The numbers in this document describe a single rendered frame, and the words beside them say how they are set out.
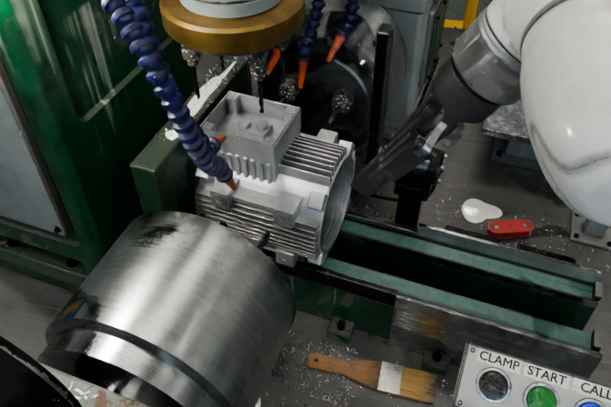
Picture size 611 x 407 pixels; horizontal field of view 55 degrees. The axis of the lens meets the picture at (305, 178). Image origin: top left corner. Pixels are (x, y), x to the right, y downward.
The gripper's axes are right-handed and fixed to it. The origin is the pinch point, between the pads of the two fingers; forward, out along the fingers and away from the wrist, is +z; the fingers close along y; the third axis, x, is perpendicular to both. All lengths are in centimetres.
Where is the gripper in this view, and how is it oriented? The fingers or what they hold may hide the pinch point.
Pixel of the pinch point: (375, 174)
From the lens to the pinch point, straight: 75.9
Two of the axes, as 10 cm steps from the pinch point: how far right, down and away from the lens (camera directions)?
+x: 8.1, 5.7, 1.2
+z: -4.6, 5.1, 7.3
